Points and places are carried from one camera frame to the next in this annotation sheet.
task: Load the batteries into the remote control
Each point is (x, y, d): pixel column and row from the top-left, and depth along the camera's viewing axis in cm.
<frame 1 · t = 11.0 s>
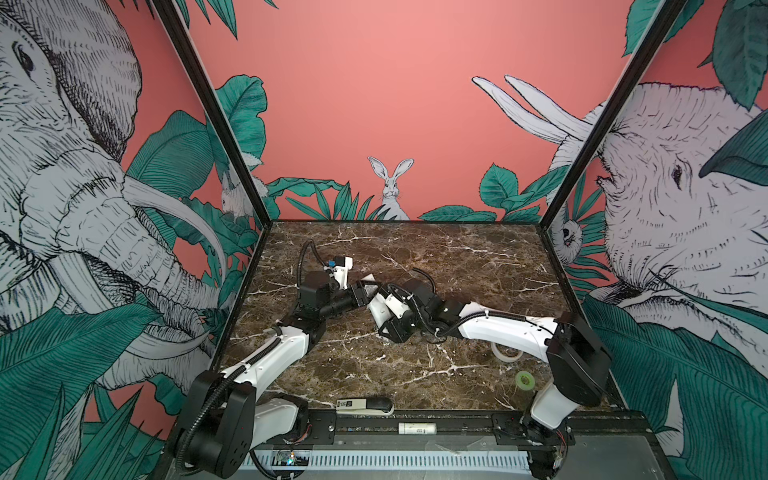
left hand: (380, 285, 78), fingers open
right hand: (381, 325, 80), fingers open
green tape roll: (521, 385, 83), on the table

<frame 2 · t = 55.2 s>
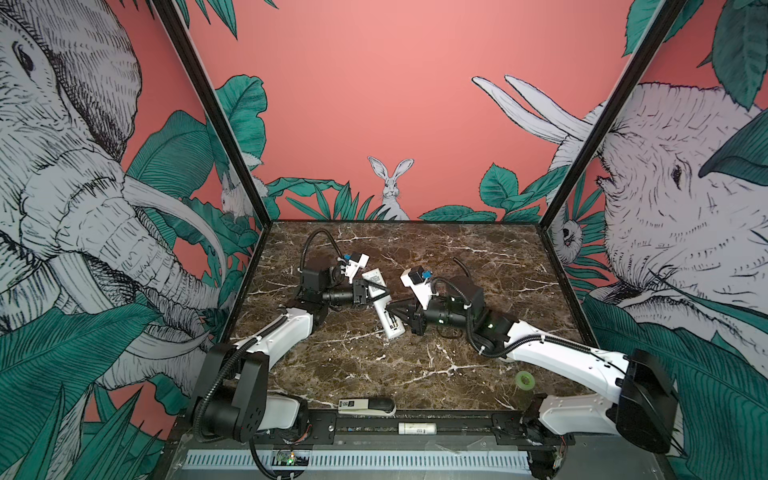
left hand: (388, 293, 75), fingers closed
right hand: (385, 308, 68), fingers closed
the named things where they were.

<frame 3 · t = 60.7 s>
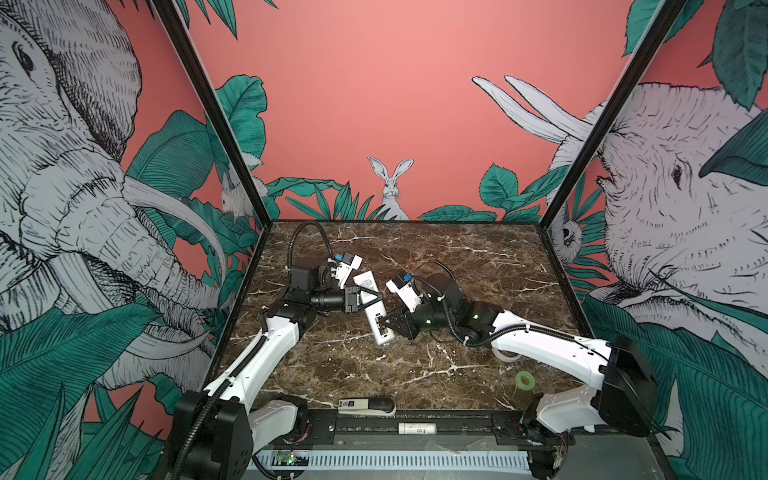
left hand: (379, 297, 71), fingers closed
right hand: (380, 319, 71), fingers closed
the named things where they were.

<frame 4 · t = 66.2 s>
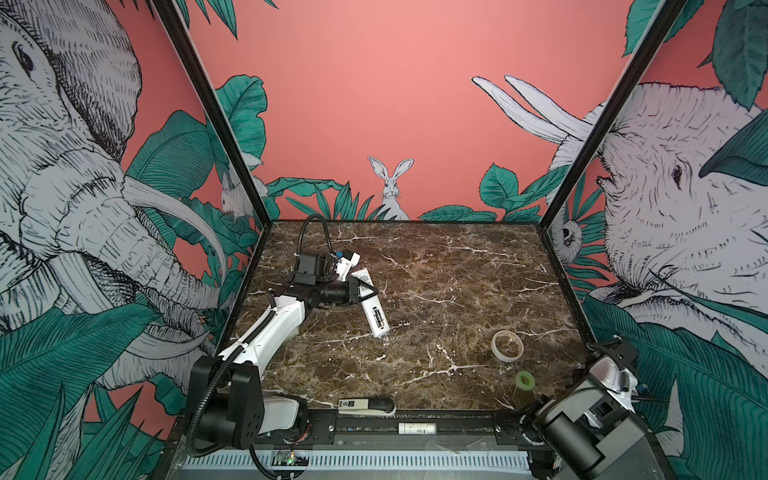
left hand: (375, 289, 78), fingers closed
right hand: (587, 389, 80), fingers closed
the named things where they were.

